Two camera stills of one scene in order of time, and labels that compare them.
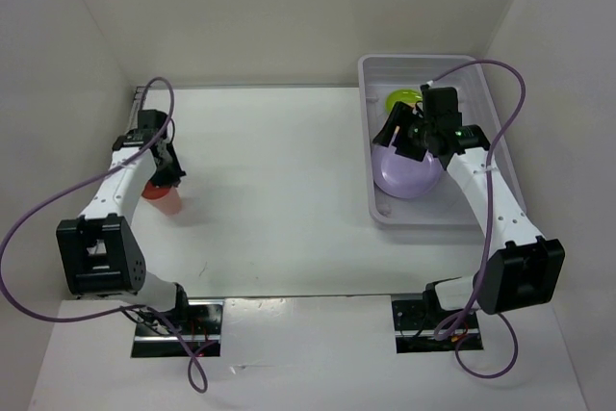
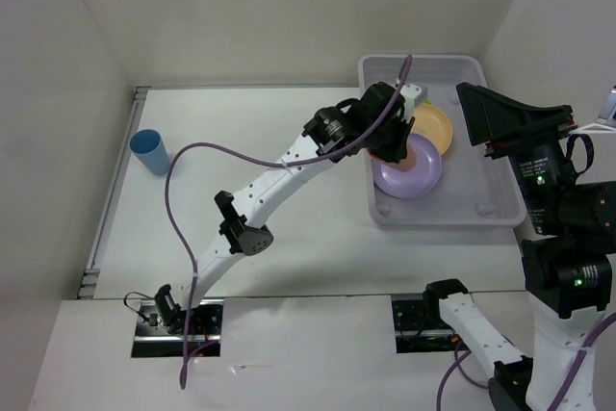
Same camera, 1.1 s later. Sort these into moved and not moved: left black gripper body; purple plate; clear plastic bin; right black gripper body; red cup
Moved: left black gripper body; right black gripper body; red cup
Not moved: clear plastic bin; purple plate
